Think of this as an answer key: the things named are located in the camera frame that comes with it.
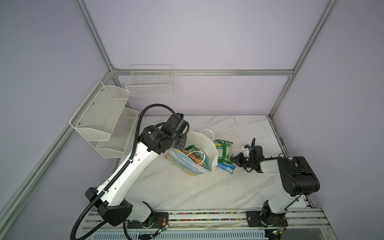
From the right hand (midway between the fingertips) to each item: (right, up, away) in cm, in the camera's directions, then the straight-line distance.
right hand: (230, 158), depth 95 cm
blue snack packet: (-2, -5, -4) cm, 7 cm away
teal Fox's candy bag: (-25, +8, -8) cm, 27 cm away
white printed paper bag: (-18, +13, -20) cm, 30 cm away
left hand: (-31, +14, -26) cm, 43 cm away
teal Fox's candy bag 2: (-17, +1, -15) cm, 23 cm away
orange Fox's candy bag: (-21, +4, -24) cm, 32 cm away
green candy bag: (-4, +4, +1) cm, 6 cm away
